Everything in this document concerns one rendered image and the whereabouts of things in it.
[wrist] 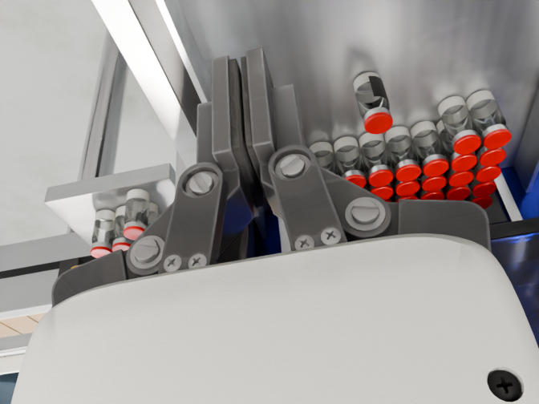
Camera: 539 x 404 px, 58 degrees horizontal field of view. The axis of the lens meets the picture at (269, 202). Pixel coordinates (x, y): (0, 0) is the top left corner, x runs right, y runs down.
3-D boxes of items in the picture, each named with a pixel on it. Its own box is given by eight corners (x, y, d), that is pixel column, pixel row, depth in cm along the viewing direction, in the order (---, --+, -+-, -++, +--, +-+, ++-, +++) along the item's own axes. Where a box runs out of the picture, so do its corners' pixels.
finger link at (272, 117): (278, 296, 13) (261, 120, 17) (395, 277, 13) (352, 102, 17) (250, 238, 11) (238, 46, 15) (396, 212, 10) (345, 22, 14)
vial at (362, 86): (381, 89, 38) (393, 129, 36) (353, 95, 39) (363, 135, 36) (380, 67, 37) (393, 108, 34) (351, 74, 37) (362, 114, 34)
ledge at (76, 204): (213, 234, 58) (213, 248, 57) (112, 252, 60) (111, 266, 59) (170, 162, 47) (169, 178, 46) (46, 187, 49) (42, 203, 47)
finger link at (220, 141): (162, 314, 14) (172, 139, 18) (272, 296, 13) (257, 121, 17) (108, 263, 11) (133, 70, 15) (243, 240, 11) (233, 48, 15)
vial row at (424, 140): (486, 124, 43) (504, 164, 40) (285, 163, 45) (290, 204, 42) (490, 106, 41) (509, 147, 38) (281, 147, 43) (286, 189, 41)
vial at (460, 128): (463, 111, 41) (480, 152, 38) (436, 116, 41) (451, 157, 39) (465, 92, 39) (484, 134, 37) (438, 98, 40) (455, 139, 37)
